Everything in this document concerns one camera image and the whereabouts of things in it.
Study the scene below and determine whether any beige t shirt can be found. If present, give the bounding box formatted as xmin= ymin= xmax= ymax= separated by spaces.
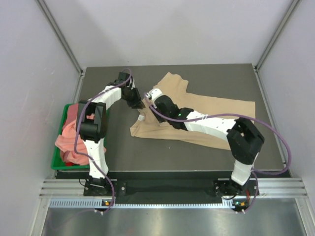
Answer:
xmin=129 ymin=72 xmax=256 ymax=150

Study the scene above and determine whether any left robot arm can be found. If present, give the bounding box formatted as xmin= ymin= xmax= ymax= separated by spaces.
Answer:
xmin=74 ymin=69 xmax=145 ymax=196

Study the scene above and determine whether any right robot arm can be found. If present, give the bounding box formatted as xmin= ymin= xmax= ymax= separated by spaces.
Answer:
xmin=145 ymin=88 xmax=265 ymax=196

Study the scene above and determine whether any pink t shirt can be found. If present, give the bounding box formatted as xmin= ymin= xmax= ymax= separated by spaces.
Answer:
xmin=55 ymin=113 xmax=107 ymax=165

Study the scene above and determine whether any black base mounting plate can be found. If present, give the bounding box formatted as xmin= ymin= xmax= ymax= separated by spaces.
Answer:
xmin=83 ymin=172 xmax=259 ymax=204

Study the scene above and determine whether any red t shirt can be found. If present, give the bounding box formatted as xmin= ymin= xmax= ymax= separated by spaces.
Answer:
xmin=65 ymin=162 xmax=76 ymax=167

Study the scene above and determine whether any green plastic bin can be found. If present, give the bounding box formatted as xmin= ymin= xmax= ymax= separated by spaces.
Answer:
xmin=51 ymin=104 xmax=89 ymax=171

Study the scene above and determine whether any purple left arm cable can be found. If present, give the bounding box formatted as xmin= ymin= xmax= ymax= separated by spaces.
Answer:
xmin=73 ymin=68 xmax=135 ymax=213

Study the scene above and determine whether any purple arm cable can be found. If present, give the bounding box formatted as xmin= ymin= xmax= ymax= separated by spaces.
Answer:
xmin=143 ymin=92 xmax=293 ymax=213
xmin=73 ymin=68 xmax=135 ymax=213

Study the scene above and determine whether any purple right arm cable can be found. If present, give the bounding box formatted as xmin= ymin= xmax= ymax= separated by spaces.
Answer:
xmin=143 ymin=92 xmax=293 ymax=213

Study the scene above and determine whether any left aluminium frame post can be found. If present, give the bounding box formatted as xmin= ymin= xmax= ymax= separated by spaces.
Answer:
xmin=35 ymin=0 xmax=83 ymax=75

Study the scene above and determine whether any aluminium frame post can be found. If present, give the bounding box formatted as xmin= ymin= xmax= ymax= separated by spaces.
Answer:
xmin=253 ymin=0 xmax=302 ymax=73
xmin=35 ymin=0 xmax=83 ymax=75

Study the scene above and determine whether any slotted cable duct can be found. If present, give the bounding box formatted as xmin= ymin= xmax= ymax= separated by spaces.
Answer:
xmin=49 ymin=196 xmax=249 ymax=209

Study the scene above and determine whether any right aluminium frame post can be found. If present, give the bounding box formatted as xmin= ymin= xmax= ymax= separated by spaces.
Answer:
xmin=253 ymin=0 xmax=302 ymax=73

